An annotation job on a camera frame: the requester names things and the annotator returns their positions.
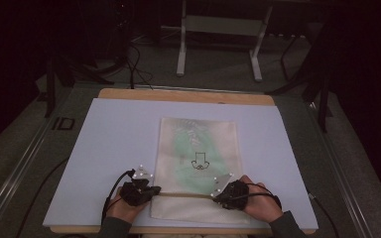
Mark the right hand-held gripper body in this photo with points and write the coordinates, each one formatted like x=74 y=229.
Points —
x=236 y=195

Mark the black stand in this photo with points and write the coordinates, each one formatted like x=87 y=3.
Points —
x=322 y=95
x=50 y=86

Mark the white mesh zipper bag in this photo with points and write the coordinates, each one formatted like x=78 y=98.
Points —
x=185 y=211

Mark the metal floor rail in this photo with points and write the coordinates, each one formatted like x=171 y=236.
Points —
x=11 y=185
x=344 y=178

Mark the person's left hand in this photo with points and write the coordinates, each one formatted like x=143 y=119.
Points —
x=124 y=211

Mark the green garment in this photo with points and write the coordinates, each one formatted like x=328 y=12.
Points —
x=196 y=148

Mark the wooden table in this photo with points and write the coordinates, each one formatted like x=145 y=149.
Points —
x=185 y=96

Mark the light blue mat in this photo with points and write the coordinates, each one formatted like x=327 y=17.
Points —
x=119 y=139

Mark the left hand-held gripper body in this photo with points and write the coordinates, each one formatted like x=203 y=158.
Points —
x=134 y=193

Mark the white metal stand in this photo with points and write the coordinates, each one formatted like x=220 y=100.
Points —
x=223 y=25

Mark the person's right hand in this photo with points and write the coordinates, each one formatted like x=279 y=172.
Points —
x=263 y=205

